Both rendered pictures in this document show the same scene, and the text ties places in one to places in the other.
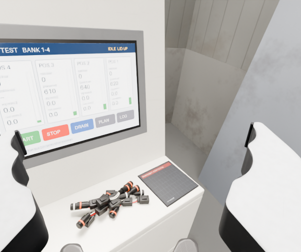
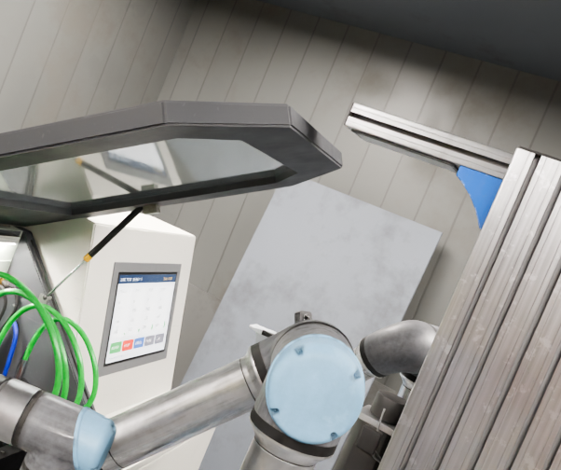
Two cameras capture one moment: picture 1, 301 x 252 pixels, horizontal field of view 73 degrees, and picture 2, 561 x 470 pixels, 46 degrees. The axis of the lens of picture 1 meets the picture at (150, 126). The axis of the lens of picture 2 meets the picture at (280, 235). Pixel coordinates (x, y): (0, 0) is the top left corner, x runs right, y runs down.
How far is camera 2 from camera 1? 1.87 m
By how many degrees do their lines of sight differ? 41
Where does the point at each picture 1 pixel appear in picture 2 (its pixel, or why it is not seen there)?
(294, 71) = (279, 308)
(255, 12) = (229, 216)
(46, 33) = (143, 268)
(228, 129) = not seen: hidden behind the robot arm
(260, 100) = (240, 341)
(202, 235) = not seen: outside the picture
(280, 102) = not seen: hidden behind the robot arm
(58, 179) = (116, 391)
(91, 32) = (159, 266)
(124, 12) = (175, 251)
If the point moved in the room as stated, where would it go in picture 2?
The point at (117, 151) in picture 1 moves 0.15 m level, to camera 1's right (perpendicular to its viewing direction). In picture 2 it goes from (146, 373) to (184, 380)
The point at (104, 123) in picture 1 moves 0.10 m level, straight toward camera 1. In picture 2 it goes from (148, 342) to (164, 355)
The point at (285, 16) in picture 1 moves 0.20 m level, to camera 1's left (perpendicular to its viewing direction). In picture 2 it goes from (268, 238) to (239, 228)
